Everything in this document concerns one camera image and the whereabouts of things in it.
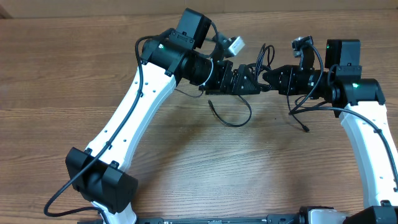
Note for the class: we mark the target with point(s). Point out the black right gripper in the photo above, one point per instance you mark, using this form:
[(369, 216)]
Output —
[(287, 86)]

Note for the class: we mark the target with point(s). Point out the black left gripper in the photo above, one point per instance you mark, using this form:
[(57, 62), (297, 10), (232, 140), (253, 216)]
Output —
[(223, 85)]

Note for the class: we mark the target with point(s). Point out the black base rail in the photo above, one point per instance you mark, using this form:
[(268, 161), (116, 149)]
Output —
[(217, 220)]

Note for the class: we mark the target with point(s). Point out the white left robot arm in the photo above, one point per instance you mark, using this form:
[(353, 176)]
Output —
[(99, 172)]

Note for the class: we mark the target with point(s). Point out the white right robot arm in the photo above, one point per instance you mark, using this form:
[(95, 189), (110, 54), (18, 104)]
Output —
[(360, 105)]

